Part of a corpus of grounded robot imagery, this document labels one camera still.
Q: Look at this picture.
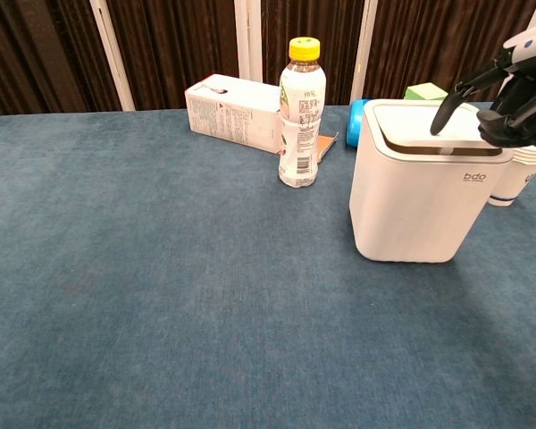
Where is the dark brown curtain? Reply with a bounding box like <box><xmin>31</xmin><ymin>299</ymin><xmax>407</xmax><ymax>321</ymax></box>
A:
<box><xmin>0</xmin><ymin>0</ymin><xmax>536</xmax><ymax>117</ymax></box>

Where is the white carton box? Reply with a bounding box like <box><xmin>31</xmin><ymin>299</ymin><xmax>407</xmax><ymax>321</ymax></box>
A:
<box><xmin>184</xmin><ymin>74</ymin><xmax>340</xmax><ymax>163</ymax></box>

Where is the white paper cup blue band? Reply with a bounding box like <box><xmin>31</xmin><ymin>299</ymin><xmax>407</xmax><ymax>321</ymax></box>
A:
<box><xmin>487</xmin><ymin>158</ymin><xmax>536</xmax><ymax>207</ymax></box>

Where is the white plastic trash bin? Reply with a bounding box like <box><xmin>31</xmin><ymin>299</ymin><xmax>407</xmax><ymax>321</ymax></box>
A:
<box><xmin>348</xmin><ymin>98</ymin><xmax>515</xmax><ymax>264</ymax></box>

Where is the green block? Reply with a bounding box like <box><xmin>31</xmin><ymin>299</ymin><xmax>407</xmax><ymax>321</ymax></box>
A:
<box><xmin>403</xmin><ymin>81</ymin><xmax>449</xmax><ymax>102</ymax></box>

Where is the blue plastic container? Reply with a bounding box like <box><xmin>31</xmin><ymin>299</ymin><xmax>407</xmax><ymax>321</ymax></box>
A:
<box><xmin>345</xmin><ymin>98</ymin><xmax>371</xmax><ymax>147</ymax></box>

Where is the clear bottle with yellow cap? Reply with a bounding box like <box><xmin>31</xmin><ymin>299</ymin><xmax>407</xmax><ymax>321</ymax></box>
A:
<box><xmin>278</xmin><ymin>37</ymin><xmax>328</xmax><ymax>189</ymax></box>

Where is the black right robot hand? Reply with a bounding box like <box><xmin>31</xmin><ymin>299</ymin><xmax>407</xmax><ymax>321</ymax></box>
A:
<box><xmin>430</xmin><ymin>44</ymin><xmax>536</xmax><ymax>151</ymax></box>

